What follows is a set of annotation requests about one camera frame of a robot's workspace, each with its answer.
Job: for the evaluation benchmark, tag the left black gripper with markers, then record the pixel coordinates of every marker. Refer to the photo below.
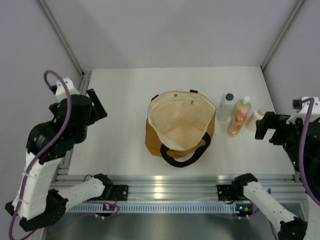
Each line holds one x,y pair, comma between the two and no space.
97,112

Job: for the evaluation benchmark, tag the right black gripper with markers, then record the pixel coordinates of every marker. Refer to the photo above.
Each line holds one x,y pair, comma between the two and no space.
270,121

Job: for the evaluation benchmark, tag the beige bottle round cap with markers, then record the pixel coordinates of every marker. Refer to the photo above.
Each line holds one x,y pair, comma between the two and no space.
257,115

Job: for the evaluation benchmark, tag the green pump lotion bottle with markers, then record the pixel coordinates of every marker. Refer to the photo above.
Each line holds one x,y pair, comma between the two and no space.
240,104

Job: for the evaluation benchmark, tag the orange bottle pink cap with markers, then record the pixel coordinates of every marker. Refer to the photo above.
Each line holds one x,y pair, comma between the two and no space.
237,122

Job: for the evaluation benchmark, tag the white bottle black cap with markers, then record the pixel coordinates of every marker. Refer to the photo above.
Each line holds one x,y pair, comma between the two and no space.
225,106

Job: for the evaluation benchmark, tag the tan canvas tote bag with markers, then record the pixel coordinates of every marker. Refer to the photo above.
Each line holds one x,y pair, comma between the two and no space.
180,126

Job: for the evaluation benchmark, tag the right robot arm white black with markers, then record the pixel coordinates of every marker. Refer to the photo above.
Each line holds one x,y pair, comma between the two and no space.
294,209

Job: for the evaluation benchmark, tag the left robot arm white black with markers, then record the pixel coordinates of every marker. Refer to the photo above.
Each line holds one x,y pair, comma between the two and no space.
37,205

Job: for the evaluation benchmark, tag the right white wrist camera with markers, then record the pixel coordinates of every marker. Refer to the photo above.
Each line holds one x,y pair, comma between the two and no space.
301,105

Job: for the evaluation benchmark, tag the left aluminium frame post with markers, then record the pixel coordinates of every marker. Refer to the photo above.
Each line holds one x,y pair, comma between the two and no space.
46,11

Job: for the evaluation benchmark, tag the aluminium frame post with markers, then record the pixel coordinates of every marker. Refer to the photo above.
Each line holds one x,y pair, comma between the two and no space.
46,11
289,22

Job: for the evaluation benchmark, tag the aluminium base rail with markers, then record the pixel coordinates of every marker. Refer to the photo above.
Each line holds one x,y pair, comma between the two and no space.
175,185

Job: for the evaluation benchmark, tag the grey slotted cable duct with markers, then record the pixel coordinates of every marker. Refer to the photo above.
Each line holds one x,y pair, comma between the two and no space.
163,208

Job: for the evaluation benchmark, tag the right aluminium frame post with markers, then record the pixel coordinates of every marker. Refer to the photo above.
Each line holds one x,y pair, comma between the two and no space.
289,22

